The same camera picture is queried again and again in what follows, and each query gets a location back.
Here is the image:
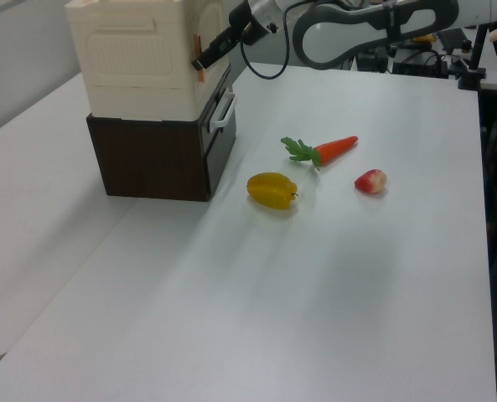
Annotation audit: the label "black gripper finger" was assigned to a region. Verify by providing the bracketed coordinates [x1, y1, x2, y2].
[194, 43, 220, 64]
[190, 52, 220, 72]

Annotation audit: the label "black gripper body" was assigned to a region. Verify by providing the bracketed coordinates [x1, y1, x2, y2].
[208, 0, 258, 58]

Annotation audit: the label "orange door handle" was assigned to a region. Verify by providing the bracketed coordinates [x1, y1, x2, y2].
[193, 33, 208, 84]

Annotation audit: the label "cream cabinet door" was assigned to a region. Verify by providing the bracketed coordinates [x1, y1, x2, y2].
[188, 0, 231, 86]

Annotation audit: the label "cream plastic cabinet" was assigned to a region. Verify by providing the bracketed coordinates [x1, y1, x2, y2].
[65, 0, 232, 122]

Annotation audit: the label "black drawer front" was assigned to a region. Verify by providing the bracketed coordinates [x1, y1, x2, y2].
[199, 76, 238, 196]

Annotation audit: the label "dark brown wooden drawer box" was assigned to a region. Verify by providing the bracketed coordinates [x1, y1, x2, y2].
[85, 66, 238, 203]

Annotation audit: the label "black equipment stand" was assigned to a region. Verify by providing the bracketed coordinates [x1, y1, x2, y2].
[354, 46, 391, 73]

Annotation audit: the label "yellow toy starfruit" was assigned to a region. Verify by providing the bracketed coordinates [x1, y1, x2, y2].
[246, 172, 299, 211]

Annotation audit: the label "orange toy carrot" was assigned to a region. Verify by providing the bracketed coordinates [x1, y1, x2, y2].
[280, 135, 360, 171]

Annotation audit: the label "black electronics box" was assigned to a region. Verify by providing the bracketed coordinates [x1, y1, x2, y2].
[391, 49, 448, 79]

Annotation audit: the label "red and cream toy fruit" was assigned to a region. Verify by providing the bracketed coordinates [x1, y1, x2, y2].
[354, 168, 389, 195]

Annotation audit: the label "black keyboard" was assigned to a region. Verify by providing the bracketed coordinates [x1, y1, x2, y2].
[438, 28, 472, 54]

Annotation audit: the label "black pole with clamp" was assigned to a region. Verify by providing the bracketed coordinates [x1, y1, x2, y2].
[458, 23, 490, 91]

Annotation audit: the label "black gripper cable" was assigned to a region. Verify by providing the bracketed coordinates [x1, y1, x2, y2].
[239, 0, 321, 80]

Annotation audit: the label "white drawer handle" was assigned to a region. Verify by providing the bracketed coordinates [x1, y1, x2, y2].
[208, 91, 237, 128]

